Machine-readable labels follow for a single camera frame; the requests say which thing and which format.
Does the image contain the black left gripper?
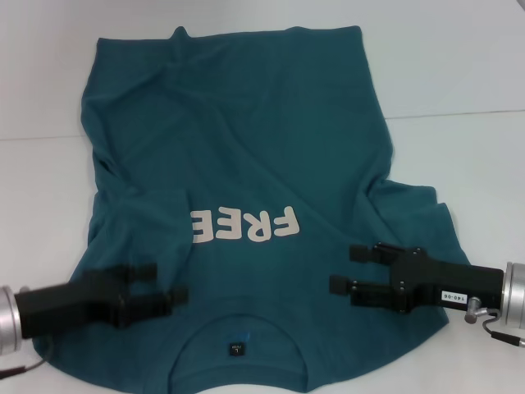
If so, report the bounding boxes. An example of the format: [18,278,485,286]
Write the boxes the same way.
[14,262,189,340]

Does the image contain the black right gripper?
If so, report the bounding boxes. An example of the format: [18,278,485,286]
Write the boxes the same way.
[329,242,505,316]

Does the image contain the teal t-shirt with FREE print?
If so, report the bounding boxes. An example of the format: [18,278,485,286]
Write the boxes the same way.
[28,25,467,394]

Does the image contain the right arm cable with plug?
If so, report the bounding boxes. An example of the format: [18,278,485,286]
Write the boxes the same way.
[463,297,525,350]

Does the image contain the arm cable with plug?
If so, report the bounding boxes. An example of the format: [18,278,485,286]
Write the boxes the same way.
[0,352,47,381]
[463,297,525,350]

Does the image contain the left arm cable with plug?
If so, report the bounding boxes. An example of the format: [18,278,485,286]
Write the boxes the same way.
[0,352,47,381]

